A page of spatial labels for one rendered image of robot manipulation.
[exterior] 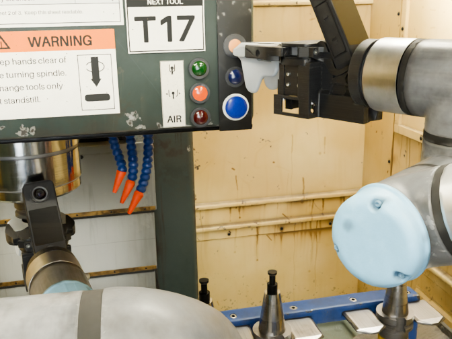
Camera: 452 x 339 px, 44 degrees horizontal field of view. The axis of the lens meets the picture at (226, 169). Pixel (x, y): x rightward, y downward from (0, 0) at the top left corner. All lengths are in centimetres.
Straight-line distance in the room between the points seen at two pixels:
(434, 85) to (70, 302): 36
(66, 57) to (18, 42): 6
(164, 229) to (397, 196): 114
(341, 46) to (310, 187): 140
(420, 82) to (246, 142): 136
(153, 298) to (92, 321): 4
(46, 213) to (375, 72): 51
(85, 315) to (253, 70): 42
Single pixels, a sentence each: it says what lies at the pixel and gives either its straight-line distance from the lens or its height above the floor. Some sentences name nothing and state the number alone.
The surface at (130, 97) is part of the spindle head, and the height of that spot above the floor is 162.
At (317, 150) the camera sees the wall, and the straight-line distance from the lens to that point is 196.
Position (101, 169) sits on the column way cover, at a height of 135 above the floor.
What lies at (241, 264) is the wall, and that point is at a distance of 202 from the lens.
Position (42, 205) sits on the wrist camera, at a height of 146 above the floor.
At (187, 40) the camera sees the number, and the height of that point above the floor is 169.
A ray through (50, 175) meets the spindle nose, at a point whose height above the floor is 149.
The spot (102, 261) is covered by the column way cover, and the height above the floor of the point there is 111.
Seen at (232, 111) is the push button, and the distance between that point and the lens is 75.
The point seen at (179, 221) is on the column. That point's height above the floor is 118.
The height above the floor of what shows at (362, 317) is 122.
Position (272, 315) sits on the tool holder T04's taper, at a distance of 93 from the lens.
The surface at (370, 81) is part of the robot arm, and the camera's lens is 57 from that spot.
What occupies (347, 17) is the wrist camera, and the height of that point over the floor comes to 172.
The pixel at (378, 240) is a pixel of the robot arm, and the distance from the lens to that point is 42.
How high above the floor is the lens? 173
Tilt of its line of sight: 16 degrees down
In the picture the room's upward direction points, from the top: 1 degrees counter-clockwise
